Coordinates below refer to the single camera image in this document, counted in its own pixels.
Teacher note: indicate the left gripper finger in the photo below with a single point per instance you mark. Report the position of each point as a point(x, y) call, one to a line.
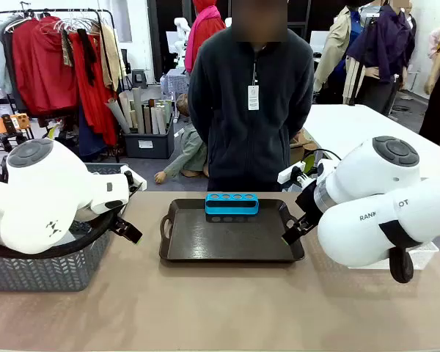
point(133, 232)
point(116, 225)

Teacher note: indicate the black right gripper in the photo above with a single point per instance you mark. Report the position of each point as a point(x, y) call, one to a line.
point(308, 199)

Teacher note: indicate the person's left forearm dark sleeve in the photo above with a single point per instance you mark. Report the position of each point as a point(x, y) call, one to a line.
point(302, 122)

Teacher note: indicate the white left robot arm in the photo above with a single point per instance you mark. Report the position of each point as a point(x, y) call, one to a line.
point(40, 198)

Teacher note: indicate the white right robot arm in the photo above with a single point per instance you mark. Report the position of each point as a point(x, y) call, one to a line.
point(370, 227)

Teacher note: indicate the person's right forearm dark sleeve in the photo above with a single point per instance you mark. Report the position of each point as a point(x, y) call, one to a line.
point(199, 126)

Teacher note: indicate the blue test tube rack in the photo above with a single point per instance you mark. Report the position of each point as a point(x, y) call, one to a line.
point(231, 209)

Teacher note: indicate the dark brown serving tray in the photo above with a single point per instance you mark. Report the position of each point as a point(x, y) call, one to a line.
point(227, 242)

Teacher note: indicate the brown cardboard box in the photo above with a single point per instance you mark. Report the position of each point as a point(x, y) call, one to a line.
point(300, 146)

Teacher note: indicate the grey storage crate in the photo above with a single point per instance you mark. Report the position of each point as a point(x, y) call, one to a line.
point(150, 144)

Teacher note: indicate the grey plastic woven basket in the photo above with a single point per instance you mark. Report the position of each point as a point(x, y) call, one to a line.
point(40, 273)

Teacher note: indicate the person in dark fleece jacket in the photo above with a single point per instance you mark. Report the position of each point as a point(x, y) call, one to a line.
point(249, 146)

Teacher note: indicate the child mannequin in grey clothes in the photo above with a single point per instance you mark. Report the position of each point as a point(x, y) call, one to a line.
point(188, 146)

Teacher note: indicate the white cardboard roll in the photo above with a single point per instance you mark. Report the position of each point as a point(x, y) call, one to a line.
point(154, 121)

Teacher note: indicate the white side table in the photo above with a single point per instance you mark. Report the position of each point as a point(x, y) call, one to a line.
point(352, 128)

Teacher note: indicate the red hanging dress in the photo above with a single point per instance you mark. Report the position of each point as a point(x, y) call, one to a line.
point(95, 110)

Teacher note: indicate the tall grey cardboard roll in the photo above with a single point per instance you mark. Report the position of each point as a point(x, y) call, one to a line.
point(138, 110)

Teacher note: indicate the beige cardboard roll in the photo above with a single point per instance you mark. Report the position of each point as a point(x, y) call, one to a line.
point(128, 108)

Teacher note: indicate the white paper jacket tag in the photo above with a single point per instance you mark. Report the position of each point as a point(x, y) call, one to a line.
point(253, 98)

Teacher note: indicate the orange device case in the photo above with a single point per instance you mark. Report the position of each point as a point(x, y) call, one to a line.
point(18, 122)

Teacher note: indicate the beige hanging garment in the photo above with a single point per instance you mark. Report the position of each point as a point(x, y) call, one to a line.
point(111, 58)

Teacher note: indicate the red hanging jacket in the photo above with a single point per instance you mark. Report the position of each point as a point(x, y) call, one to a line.
point(40, 73)

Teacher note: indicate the black hanging scarf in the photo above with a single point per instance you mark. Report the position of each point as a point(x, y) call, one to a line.
point(87, 55)

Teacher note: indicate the mannequin in beige trench coat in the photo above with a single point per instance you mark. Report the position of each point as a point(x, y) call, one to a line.
point(337, 55)

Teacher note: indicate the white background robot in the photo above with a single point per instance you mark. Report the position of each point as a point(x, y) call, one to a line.
point(181, 40)

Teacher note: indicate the mannequin in navy jacket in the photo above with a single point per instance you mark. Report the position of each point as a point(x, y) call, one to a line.
point(385, 47)

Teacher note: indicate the black metal clothes rack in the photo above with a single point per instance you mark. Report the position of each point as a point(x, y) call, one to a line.
point(108, 14)

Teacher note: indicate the mannequin with pink scarf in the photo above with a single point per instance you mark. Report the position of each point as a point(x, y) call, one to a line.
point(205, 29)

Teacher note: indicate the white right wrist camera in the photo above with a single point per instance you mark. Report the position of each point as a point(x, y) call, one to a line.
point(286, 175)

